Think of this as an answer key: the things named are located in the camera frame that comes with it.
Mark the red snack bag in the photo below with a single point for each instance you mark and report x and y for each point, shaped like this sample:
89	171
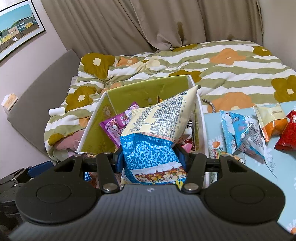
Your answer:
287	141

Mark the purple snack bag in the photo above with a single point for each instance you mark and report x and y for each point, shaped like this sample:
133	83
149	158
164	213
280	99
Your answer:
114	126

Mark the small tissue box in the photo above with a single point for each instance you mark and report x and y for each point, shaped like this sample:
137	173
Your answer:
8	102

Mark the cream orange snack bag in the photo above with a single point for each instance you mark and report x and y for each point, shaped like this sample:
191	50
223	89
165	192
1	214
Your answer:
272	120

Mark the pink pillow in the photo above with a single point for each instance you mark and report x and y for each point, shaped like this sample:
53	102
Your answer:
70	142

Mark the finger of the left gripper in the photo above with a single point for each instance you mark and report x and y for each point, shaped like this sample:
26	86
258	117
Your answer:
35	171

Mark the pink striped snack bag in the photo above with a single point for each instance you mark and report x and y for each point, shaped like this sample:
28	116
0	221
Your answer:
187	143

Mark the floral striped quilt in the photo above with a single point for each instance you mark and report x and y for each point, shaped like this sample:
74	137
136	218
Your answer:
232	74

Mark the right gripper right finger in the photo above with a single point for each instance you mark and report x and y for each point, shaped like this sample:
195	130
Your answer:
182	156

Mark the light blue floral cloth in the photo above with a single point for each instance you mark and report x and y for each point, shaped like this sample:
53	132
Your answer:
279	167

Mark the light blue white snack bag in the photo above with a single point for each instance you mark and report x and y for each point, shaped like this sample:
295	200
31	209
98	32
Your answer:
242	133

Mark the blue cream snack bag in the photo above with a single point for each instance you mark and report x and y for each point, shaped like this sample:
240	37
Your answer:
148	139

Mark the beige curtain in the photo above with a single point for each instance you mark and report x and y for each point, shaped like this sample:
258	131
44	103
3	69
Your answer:
131	27

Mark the grey bed headboard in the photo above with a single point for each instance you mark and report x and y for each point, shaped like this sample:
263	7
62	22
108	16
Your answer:
30	114

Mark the framed houses picture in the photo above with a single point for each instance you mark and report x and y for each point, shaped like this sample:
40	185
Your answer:
20	23

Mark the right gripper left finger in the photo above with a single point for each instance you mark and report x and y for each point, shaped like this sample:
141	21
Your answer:
118	161

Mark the white tube on bed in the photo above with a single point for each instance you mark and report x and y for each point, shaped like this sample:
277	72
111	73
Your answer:
56	111

